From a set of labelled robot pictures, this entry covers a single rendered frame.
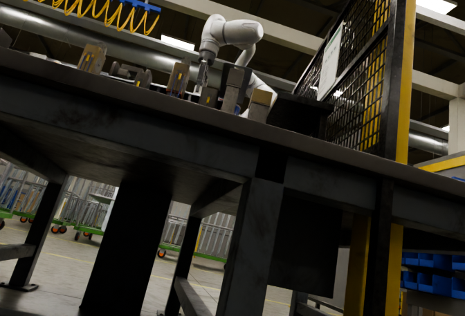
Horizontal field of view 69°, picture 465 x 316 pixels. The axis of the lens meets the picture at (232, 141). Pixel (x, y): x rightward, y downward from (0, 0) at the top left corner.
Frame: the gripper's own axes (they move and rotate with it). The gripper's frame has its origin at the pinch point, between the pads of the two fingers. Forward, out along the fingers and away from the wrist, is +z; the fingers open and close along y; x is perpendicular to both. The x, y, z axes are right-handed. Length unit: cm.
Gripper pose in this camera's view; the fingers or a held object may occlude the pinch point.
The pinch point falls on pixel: (196, 93)
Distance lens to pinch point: 154.3
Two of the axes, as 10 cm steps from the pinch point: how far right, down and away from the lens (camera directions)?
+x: -9.7, -2.3, -0.3
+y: -1.0, 2.9, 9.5
